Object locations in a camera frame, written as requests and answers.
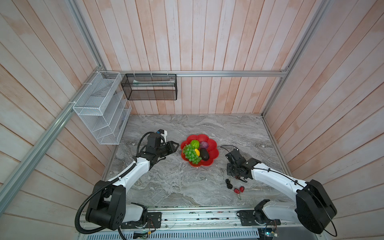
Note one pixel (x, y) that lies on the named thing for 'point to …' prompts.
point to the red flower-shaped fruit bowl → (213, 151)
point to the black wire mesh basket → (150, 86)
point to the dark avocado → (204, 154)
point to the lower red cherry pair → (238, 191)
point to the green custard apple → (195, 143)
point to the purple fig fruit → (204, 144)
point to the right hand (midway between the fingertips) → (231, 168)
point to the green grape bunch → (191, 155)
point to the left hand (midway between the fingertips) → (178, 147)
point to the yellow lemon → (197, 152)
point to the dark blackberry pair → (229, 185)
